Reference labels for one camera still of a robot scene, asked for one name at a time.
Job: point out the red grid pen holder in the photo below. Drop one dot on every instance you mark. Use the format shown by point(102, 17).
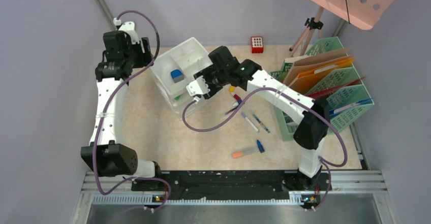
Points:
point(257, 45)

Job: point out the orange cap clear marker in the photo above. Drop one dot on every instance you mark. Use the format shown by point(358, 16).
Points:
point(243, 153)

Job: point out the white blue pen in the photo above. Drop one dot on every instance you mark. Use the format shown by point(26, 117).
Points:
point(249, 122)

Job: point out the red cap small bottle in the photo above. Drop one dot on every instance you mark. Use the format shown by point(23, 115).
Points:
point(238, 98)

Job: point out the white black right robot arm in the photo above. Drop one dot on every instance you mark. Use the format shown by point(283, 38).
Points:
point(311, 116)

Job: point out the dark purple pen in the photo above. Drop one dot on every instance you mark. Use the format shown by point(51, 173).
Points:
point(232, 110)

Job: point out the white plastic drawer organizer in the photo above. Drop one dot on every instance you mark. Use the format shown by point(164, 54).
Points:
point(190, 57)

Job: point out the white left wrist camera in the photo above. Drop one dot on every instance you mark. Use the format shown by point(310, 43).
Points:
point(128, 27)

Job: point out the blue marker cap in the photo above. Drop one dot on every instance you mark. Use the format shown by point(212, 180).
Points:
point(260, 147)

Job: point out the blue grey eraser block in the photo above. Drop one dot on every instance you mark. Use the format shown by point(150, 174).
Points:
point(177, 75)

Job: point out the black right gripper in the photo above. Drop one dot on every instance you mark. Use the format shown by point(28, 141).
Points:
point(206, 73)

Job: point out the orange folder binder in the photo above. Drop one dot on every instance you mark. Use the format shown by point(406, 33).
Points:
point(306, 80)

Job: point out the red plastic folder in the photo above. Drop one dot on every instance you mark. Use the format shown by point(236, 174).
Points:
point(328, 92)

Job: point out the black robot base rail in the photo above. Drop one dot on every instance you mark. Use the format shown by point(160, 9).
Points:
point(205, 182)

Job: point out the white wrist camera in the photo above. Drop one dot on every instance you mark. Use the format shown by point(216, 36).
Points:
point(128, 27)
point(198, 88)

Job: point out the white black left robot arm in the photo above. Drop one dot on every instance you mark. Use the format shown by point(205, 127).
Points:
point(107, 153)

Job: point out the blue clear gel pen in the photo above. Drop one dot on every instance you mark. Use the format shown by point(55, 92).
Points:
point(260, 122)

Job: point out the blue file folder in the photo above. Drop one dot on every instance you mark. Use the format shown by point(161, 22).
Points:
point(341, 109)

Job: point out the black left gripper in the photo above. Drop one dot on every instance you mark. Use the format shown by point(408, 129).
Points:
point(144, 57)

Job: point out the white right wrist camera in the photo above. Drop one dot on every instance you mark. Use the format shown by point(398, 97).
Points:
point(198, 88)

